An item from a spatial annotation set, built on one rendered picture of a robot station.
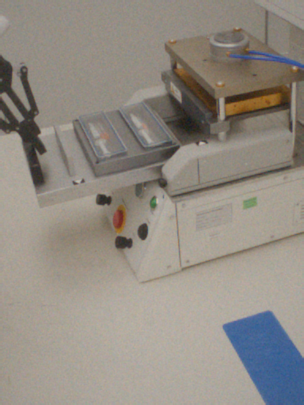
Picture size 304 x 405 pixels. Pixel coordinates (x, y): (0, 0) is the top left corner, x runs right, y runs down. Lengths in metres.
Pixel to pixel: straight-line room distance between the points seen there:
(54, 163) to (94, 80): 1.53
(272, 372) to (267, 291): 0.20
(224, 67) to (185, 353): 0.53
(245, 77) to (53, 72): 1.63
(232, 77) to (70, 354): 0.57
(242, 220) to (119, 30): 1.56
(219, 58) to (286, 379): 0.60
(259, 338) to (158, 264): 0.25
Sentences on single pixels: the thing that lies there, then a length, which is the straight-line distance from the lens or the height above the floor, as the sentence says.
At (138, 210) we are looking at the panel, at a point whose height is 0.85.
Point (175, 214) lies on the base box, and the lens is 1.13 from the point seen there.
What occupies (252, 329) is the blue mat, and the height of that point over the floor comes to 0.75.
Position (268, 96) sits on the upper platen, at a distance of 1.17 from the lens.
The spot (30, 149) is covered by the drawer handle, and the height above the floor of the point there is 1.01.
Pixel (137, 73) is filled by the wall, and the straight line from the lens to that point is 2.70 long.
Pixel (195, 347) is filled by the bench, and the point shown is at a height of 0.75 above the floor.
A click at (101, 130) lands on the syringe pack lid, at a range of 1.20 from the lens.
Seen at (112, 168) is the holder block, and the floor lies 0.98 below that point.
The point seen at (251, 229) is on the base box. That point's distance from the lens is 1.23.
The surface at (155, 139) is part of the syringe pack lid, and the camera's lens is 1.15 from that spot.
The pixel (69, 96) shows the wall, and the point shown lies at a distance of 2.71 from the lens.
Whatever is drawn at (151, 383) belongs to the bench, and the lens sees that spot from 1.04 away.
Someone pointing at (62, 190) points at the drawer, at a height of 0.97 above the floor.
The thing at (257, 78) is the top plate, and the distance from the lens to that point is 1.12.
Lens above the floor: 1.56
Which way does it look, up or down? 35 degrees down
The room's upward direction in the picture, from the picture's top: 6 degrees counter-clockwise
